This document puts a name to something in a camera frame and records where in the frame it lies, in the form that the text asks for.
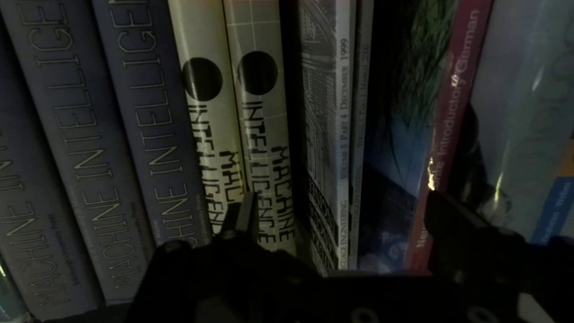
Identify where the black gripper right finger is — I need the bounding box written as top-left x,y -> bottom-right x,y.
425,191 -> 497,270

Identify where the red German book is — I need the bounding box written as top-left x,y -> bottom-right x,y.
405,0 -> 493,273

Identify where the thin white book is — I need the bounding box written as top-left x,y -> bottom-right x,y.
297,0 -> 357,273

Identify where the pale blue Biology book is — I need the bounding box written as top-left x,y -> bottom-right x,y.
470,0 -> 574,239

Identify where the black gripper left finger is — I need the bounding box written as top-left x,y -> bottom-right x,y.
222,193 -> 258,236

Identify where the cream machine intelligence book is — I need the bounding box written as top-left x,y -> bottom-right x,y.
224,0 -> 297,255
168,0 -> 245,234

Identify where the thin grey booklet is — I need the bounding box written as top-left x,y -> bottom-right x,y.
348,0 -> 375,270

